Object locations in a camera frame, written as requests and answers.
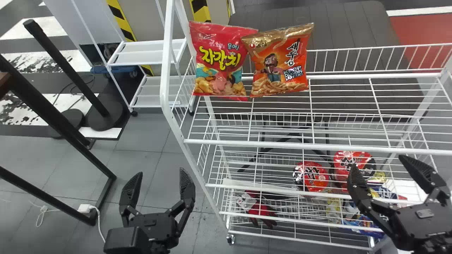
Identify white shelf trolley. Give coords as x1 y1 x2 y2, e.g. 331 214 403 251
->
70 0 198 117

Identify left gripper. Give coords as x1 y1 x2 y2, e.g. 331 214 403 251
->
119 168 196 249

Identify red gloves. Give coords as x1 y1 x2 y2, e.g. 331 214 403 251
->
236 190 278 229

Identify blue snack packet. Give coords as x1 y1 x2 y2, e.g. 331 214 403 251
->
342 214 386 239

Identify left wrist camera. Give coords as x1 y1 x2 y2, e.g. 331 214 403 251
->
103 227 149 254

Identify red snack packet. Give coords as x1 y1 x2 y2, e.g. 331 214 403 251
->
189 20 258 102

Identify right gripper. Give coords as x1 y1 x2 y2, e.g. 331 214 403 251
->
347 155 452 251

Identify red noodle cup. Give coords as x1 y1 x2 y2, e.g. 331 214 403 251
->
332 151 377 184
293 161 331 193

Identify orange snack packet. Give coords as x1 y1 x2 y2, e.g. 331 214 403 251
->
241 23 315 98

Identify yellow black striped post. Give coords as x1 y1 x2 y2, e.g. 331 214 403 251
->
189 0 212 23
106 0 155 77

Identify white wire rack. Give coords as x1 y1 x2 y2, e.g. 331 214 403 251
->
160 0 452 252

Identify black post on round foot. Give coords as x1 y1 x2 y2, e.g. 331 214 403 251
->
23 19 125 132

